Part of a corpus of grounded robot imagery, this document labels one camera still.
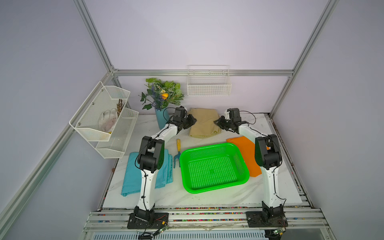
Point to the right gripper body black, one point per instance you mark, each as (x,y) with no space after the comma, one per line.
(226,123)

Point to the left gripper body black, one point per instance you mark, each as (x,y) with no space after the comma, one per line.
(188,121)

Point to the khaki pants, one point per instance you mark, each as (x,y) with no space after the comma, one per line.
(204,126)

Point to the orange pants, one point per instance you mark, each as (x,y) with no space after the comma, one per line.
(247,149)

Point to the green plastic basket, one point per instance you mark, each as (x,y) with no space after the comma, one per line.
(213,167)

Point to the teal pants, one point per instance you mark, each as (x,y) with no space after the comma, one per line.
(132,180)

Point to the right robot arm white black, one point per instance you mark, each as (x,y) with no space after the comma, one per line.
(267,156)

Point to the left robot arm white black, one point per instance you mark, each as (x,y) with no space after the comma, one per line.
(151,157)

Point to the teal vase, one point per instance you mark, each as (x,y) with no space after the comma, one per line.
(162,117)

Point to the artificial flower bouquet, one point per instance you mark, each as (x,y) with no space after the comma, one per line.
(159,94)

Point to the clear glove in shelf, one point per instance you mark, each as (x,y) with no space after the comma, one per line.
(108,120)

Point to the white mesh two-tier shelf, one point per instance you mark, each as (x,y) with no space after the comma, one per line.
(85,121)

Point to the white wire wall basket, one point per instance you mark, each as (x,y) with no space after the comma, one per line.
(208,80)

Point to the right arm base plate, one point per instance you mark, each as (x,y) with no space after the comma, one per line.
(259,219)

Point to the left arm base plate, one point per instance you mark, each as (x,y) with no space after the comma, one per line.
(157,221)

